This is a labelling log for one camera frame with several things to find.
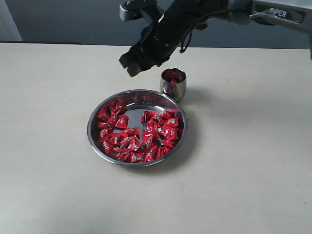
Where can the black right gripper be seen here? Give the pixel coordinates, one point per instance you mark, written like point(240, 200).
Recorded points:
point(165, 36)

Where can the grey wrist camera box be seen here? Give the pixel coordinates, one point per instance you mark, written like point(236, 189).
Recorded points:
point(140, 9)

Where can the round stainless steel plate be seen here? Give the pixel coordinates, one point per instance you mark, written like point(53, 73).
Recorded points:
point(136, 102)

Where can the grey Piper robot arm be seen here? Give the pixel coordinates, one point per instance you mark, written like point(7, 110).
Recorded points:
point(292, 14)

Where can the small stainless steel cup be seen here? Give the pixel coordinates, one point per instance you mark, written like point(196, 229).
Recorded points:
point(174, 90)

